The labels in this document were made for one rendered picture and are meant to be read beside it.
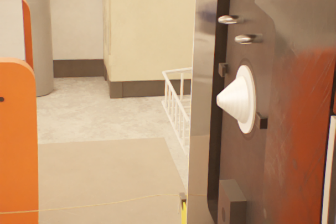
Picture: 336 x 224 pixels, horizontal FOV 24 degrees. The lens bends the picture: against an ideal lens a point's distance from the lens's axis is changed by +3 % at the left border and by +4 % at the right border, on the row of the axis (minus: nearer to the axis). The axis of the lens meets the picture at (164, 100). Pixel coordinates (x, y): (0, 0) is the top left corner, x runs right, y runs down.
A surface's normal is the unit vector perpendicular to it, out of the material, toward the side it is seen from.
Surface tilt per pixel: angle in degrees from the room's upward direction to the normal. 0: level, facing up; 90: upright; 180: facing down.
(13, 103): 90
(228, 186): 0
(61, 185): 0
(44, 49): 90
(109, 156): 0
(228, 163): 90
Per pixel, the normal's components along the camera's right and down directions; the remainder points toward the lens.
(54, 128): 0.03, -0.93
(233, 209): 0.17, 0.37
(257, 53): -0.99, 0.04
